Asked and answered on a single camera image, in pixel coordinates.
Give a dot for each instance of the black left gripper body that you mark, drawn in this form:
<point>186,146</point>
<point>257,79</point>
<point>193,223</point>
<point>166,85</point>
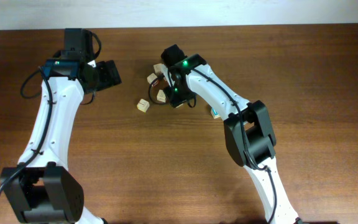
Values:
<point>104,76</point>

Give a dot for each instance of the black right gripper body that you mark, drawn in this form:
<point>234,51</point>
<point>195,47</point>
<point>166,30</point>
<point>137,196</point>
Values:
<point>178,95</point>

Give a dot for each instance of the red E wooden block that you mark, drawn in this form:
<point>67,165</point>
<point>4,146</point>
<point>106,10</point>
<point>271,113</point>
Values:
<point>161,97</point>

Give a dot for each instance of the plain T wooden block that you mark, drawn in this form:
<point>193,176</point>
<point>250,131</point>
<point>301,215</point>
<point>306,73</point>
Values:
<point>143,105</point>

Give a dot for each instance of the blue H wooden block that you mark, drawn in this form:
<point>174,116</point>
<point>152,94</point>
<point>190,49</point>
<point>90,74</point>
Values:
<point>214,113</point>

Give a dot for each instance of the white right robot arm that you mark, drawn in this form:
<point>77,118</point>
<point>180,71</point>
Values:
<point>249,135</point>

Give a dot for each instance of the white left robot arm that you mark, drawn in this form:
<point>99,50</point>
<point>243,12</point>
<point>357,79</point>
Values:
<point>40,188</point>

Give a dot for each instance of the red Y wooden block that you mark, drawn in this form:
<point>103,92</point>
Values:
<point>153,79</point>

